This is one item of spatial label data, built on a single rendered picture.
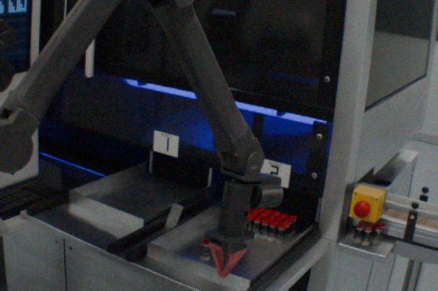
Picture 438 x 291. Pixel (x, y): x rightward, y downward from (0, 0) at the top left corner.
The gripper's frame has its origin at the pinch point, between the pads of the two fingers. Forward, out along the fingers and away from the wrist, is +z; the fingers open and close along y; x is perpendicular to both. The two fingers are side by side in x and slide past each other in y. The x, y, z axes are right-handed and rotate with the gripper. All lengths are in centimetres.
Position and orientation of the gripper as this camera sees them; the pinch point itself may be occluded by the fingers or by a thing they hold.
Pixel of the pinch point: (222, 273)
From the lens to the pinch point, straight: 120.5
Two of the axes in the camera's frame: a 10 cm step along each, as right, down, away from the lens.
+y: 5.3, -0.2, 8.5
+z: -1.7, 9.8, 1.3
